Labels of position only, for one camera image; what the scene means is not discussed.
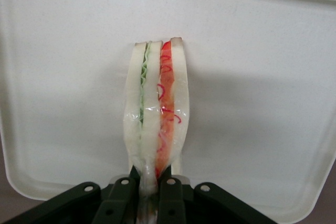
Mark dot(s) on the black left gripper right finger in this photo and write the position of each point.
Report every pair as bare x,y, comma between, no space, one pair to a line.
189,203

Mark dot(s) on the triangle sandwich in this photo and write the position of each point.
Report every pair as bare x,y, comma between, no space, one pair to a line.
152,103

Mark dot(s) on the white rectangular plastic tray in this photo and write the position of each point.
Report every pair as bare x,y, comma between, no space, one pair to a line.
249,90

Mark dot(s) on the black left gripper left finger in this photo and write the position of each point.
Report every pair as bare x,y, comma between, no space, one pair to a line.
78,203

